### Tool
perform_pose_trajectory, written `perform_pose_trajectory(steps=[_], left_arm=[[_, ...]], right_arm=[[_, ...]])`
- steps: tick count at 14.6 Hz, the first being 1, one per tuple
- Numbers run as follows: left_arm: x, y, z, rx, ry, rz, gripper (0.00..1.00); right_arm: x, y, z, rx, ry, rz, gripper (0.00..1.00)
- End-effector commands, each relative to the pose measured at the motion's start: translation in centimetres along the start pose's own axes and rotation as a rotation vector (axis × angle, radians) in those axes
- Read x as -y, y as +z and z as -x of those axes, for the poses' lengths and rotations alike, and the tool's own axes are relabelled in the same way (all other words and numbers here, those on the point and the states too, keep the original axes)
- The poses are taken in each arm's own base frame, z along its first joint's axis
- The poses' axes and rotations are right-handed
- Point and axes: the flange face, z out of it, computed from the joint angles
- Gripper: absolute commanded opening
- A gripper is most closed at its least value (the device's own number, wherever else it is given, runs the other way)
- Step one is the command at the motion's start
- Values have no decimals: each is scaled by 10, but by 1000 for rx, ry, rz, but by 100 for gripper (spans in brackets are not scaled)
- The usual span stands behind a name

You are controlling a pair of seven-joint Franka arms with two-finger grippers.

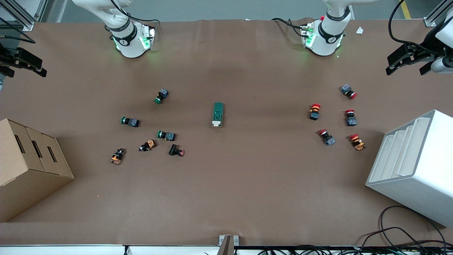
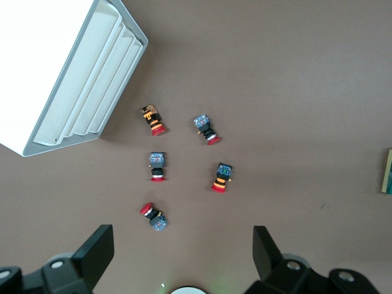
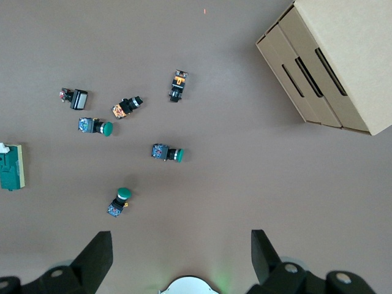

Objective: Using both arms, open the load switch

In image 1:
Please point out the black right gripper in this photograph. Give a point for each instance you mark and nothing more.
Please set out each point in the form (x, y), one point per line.
(7, 58)

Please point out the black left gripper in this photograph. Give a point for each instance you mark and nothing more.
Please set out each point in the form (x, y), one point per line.
(423, 54)

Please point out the green load switch white lever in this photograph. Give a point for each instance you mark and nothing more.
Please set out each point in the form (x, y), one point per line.
(218, 113)

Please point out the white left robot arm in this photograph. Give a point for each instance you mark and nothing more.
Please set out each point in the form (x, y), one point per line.
(325, 39)

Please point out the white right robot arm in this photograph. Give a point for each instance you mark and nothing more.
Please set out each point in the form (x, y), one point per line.
(129, 46)

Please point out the white paper scrap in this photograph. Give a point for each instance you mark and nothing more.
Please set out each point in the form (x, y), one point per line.
(360, 30)

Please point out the red mushroom button grey block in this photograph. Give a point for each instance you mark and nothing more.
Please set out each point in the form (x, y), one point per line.
(350, 118)
(327, 137)
(348, 90)

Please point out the red mushroom button orange block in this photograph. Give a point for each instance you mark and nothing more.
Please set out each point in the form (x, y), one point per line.
(314, 112)
(357, 142)

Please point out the brown cardboard box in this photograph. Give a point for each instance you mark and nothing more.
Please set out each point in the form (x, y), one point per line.
(24, 170)

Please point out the white plastic stepped rack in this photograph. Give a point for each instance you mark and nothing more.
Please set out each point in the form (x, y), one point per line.
(421, 177)

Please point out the green push button grey block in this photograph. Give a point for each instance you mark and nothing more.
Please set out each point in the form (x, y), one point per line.
(162, 95)
(167, 135)
(131, 122)

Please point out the black push button orange block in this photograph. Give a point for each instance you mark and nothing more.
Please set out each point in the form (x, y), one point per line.
(118, 156)
(148, 145)

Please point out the red lamp button black block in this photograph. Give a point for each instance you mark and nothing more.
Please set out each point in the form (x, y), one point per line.
(175, 150)

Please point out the aluminium frame profile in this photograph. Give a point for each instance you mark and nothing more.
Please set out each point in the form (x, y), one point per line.
(430, 22)
(28, 26)

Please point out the grey metal table bracket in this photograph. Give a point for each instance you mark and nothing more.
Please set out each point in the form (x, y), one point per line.
(228, 242)

